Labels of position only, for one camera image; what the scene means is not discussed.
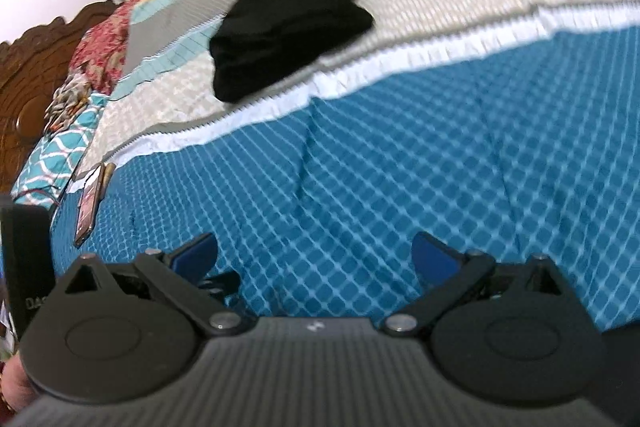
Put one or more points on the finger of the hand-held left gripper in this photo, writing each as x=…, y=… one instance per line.
x=222, y=284

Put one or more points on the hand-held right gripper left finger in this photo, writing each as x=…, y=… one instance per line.
x=195, y=252

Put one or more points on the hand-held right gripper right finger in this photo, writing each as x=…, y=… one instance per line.
x=432, y=257

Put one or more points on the black pants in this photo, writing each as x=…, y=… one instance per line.
x=290, y=37

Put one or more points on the person's left hand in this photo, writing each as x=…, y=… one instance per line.
x=12, y=382

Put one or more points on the smartphone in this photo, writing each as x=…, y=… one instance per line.
x=89, y=207

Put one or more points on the teal patterned pillow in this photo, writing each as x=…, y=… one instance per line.
x=52, y=152

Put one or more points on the blue striped bedspread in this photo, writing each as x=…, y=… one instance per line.
x=380, y=147

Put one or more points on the carved wooden headboard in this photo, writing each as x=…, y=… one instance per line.
x=30, y=97

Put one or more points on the red patterned pillow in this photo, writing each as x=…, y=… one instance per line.
x=107, y=27

